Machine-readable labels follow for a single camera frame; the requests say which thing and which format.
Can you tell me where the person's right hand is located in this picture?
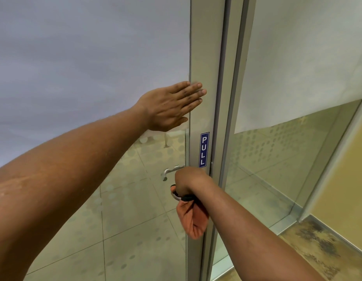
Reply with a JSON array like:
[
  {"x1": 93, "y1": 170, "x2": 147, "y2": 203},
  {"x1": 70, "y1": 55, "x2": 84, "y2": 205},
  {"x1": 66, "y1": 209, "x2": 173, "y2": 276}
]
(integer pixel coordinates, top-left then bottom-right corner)
[{"x1": 174, "y1": 167, "x2": 213, "y2": 203}]

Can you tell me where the aluminium door frame post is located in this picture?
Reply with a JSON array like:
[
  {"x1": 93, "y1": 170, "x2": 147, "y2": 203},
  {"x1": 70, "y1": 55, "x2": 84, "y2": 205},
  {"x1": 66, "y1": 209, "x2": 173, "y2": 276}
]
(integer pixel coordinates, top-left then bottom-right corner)
[{"x1": 208, "y1": 0, "x2": 258, "y2": 281}]

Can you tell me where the person's left hand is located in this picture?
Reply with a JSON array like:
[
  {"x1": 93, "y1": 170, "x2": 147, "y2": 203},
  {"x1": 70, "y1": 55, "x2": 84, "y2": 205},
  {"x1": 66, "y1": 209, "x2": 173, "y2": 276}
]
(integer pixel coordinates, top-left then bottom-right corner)
[{"x1": 135, "y1": 81, "x2": 207, "y2": 132}]

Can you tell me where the dotted glass side panel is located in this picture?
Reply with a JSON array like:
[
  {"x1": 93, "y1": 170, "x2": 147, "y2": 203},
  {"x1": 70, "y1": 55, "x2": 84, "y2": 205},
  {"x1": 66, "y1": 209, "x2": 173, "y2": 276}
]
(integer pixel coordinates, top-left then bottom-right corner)
[{"x1": 212, "y1": 0, "x2": 362, "y2": 266}]

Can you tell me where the glass door with aluminium frame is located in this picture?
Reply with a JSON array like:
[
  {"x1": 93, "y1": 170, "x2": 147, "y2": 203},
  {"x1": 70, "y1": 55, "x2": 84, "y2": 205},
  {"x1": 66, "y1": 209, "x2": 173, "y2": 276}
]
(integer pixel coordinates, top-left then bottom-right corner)
[{"x1": 0, "y1": 0, "x2": 227, "y2": 281}]

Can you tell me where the blue door label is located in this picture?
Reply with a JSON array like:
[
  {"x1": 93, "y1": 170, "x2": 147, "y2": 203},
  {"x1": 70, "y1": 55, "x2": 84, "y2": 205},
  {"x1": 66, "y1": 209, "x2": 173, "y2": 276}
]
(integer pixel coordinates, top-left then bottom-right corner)
[{"x1": 198, "y1": 132, "x2": 210, "y2": 169}]

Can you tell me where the silver lever handle behind glass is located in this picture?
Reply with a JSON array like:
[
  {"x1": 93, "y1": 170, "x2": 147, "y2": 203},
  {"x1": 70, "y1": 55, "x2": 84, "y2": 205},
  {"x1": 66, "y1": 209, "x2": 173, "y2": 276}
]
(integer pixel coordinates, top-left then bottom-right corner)
[{"x1": 161, "y1": 165, "x2": 186, "y2": 182}]

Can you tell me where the person's right forearm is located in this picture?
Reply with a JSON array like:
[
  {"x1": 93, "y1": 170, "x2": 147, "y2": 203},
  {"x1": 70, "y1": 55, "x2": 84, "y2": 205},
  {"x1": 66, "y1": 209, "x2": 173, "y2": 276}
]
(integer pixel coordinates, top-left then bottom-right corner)
[{"x1": 194, "y1": 180, "x2": 326, "y2": 281}]

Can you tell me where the white paper sheet slanted edge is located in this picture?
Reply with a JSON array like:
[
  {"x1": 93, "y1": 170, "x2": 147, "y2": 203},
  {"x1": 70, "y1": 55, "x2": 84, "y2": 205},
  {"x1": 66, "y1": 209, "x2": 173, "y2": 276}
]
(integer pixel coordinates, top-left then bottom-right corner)
[{"x1": 234, "y1": 0, "x2": 362, "y2": 134}]

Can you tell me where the silver door handle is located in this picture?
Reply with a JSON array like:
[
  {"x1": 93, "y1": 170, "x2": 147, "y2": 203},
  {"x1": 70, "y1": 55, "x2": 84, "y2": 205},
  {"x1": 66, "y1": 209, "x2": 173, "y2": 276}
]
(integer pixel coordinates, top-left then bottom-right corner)
[{"x1": 170, "y1": 184, "x2": 185, "y2": 203}]

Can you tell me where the large white paper sheet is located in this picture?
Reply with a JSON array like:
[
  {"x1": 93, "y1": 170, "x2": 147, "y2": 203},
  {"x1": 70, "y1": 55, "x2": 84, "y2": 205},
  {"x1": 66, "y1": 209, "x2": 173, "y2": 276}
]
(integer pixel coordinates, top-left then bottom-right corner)
[{"x1": 0, "y1": 0, "x2": 191, "y2": 172}]

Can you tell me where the orange cloth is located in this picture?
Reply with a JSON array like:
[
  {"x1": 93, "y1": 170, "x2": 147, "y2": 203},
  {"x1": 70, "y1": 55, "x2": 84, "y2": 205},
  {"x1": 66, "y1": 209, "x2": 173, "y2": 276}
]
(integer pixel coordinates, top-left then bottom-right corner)
[{"x1": 170, "y1": 184, "x2": 211, "y2": 240}]

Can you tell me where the person's left forearm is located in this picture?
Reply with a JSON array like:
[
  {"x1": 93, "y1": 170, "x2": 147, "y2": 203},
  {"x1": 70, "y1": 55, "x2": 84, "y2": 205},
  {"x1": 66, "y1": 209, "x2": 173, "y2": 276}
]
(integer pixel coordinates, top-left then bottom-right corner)
[{"x1": 0, "y1": 103, "x2": 150, "y2": 281}]

